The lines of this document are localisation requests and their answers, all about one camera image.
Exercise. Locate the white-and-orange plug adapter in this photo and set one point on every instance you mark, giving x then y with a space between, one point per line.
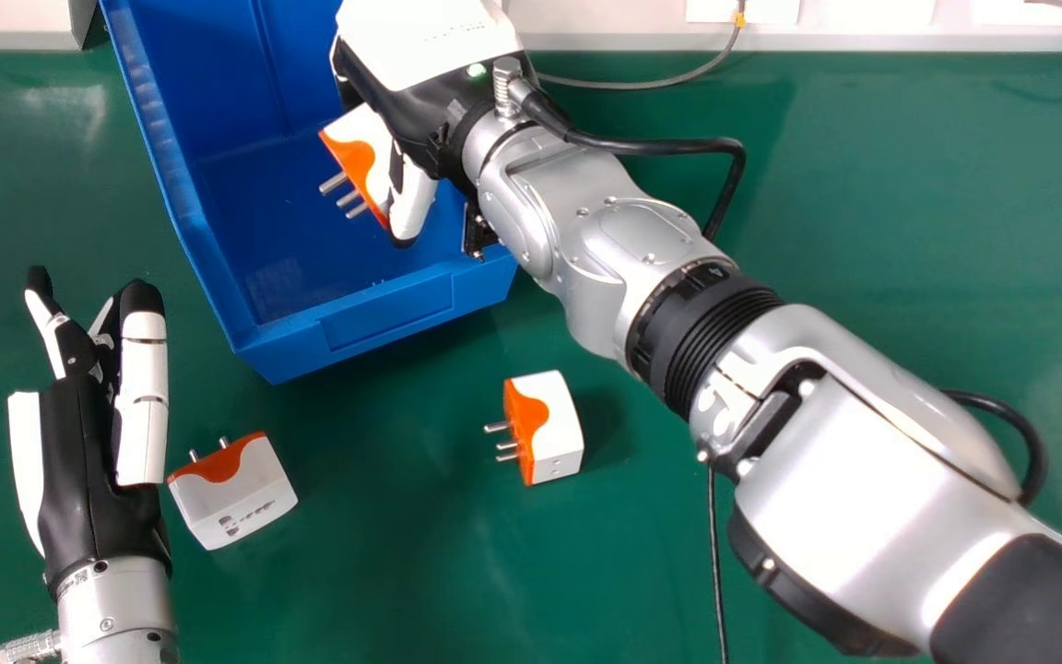
540 426
356 161
234 489

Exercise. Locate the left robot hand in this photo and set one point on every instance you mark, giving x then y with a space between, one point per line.
88 443

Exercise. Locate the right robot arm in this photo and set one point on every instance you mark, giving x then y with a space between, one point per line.
771 387

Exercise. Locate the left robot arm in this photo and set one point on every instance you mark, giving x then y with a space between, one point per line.
112 618

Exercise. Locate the blue plastic bin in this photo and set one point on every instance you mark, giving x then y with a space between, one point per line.
254 166

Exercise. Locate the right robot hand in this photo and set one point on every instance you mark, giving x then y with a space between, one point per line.
420 55

